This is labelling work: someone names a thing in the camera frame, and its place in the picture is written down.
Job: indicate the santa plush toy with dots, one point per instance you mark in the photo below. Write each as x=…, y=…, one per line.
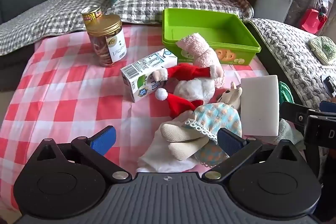
x=194, y=87

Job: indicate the white milk carton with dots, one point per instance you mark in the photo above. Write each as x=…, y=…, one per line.
x=141, y=69

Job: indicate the gold lid snack jar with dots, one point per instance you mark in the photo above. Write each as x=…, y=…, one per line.
x=115, y=45

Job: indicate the white foam block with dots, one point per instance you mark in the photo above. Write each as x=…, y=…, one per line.
x=260, y=103

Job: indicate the strawberry charm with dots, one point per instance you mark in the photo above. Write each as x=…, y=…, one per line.
x=323, y=18

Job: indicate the grey checked quilt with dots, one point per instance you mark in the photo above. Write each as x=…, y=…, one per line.
x=52, y=14

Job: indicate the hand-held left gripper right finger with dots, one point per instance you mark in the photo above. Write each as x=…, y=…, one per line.
x=229, y=142

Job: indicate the green plastic box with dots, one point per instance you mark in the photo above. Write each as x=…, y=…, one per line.
x=210, y=27

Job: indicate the grey quilted blanket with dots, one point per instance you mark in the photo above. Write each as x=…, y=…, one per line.
x=288, y=56

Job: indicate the small black object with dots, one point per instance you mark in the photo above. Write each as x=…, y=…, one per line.
x=329, y=85

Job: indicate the white cloth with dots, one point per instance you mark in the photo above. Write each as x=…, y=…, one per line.
x=157, y=155

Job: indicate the pink plush toy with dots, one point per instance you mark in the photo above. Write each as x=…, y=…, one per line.
x=202, y=53

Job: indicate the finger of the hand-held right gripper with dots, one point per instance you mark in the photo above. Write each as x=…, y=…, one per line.
x=328, y=107
x=299, y=115

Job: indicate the green quilted pouch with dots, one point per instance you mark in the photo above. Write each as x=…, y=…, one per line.
x=324, y=49

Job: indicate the rabbit doll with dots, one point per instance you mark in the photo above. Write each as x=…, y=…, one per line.
x=210, y=116

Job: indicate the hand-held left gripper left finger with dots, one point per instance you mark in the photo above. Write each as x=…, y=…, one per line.
x=103, y=138

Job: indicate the gold top can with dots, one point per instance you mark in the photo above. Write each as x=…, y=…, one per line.
x=92, y=15

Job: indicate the light blue cloth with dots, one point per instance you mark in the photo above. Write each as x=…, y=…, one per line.
x=288, y=132

